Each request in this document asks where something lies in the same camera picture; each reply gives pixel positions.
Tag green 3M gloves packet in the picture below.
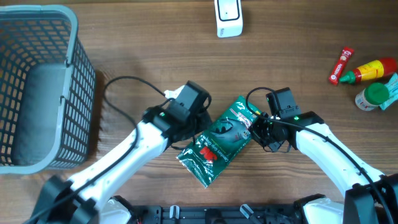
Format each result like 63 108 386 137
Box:
177 96 260 188

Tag red coffee stick sachet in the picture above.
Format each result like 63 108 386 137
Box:
329 47 354 85

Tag green lid jar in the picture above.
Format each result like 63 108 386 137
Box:
355 83 389 111

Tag light teal tissue pack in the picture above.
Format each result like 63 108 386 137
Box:
379 73 398 111

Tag red sauce bottle green cap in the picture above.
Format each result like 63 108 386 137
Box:
339 57 397 85

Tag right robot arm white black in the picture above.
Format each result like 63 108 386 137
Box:
247 88 397 223

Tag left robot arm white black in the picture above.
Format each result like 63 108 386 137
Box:
28 81 211 223

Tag white barcode scanner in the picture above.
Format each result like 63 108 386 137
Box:
214 0 243 38

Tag grey plastic mesh basket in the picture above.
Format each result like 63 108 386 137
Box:
1 5 96 175

